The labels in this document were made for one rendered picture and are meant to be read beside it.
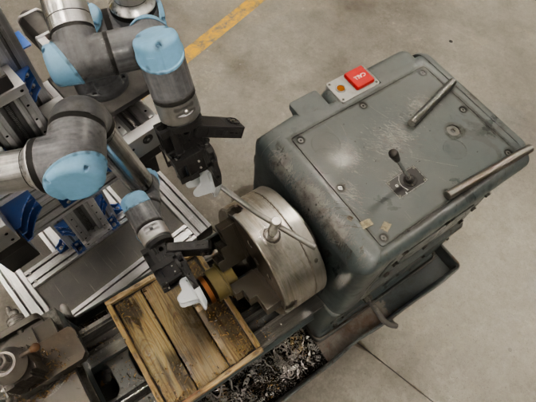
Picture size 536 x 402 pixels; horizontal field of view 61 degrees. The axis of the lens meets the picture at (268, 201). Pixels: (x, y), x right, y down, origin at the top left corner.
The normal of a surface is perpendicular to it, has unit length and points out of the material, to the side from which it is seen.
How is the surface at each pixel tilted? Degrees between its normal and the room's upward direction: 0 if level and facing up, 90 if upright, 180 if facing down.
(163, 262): 0
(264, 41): 0
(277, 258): 25
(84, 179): 89
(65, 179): 89
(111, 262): 0
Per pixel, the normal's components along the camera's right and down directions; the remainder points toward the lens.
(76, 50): 0.20, -0.07
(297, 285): 0.51, 0.39
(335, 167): 0.05, -0.46
